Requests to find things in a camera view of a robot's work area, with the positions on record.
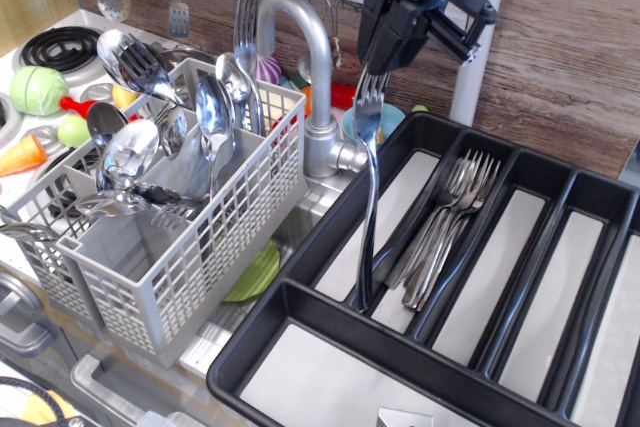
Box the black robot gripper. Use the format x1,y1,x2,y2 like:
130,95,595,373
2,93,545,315
357,0,498,75

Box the steel fork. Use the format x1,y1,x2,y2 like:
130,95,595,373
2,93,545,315
352,66,392,313

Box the tall fork in basket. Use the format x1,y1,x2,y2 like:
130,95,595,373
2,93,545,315
234,0,266,137

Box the steel spoon beside fork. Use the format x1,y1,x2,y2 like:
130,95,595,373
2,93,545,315
216,52,250,130

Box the steel forks in tray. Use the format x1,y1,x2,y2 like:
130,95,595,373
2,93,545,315
385,151,500,311

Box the black cutlery tray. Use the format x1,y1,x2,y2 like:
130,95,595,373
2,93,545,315
206,113,639,426

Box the fork lying in basket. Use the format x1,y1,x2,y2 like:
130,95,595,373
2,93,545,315
133,183,207,229

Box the grey plastic cutlery basket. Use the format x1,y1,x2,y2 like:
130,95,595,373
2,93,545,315
9,83,307,367

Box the red toy pepper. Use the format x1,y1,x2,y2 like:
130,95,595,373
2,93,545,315
331,83,356,110

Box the grey metal pole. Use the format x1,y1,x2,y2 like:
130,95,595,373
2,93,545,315
449,0,501,126

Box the purple toy onion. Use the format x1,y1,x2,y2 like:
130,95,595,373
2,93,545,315
256,55,282,85

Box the silver kitchen faucet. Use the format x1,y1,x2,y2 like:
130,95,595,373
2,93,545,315
257,0,366,178

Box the steel spoon upright centre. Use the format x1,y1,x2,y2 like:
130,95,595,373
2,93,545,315
195,74,235,200

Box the hanging metal spatula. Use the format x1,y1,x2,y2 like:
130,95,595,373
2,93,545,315
168,0,190,38

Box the large steel serving spoon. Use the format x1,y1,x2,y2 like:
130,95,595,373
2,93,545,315
97,29,186,107

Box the green toy plate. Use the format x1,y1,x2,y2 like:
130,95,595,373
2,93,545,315
224,240,281,303

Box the steel spoon front left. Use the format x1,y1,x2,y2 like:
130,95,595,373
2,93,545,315
96,119,159,191

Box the black coil stove burner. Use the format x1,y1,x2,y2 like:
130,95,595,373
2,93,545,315
18,26,99,73

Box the green toy cabbage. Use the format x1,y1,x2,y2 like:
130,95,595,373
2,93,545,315
9,66,69,117

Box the orange toy carrot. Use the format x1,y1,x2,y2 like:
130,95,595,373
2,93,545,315
1,134,48,176

